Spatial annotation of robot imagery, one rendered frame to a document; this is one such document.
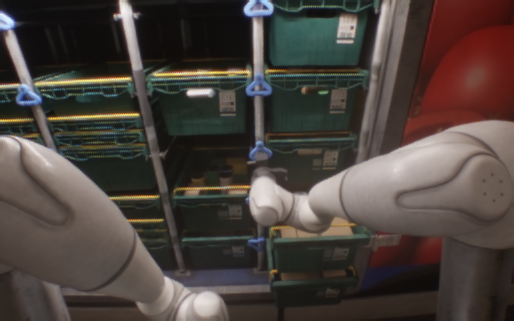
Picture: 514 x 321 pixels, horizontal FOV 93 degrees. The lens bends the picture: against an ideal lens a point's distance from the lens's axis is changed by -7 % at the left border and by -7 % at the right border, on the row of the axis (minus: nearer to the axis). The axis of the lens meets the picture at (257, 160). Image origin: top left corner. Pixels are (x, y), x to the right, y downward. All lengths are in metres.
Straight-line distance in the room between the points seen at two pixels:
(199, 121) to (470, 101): 1.03
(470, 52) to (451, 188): 0.86
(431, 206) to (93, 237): 0.35
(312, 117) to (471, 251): 0.79
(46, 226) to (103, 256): 0.07
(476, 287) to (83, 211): 0.55
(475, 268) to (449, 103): 0.73
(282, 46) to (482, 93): 0.74
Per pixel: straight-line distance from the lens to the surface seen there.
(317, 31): 1.06
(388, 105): 1.03
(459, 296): 0.57
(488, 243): 0.50
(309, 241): 1.08
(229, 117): 1.09
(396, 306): 1.90
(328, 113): 1.14
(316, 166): 1.23
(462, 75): 1.14
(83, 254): 0.32
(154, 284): 0.46
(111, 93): 1.18
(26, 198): 0.29
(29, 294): 0.53
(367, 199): 0.36
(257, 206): 0.78
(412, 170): 0.33
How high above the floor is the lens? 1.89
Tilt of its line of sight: 28 degrees down
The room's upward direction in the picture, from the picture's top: 1 degrees counter-clockwise
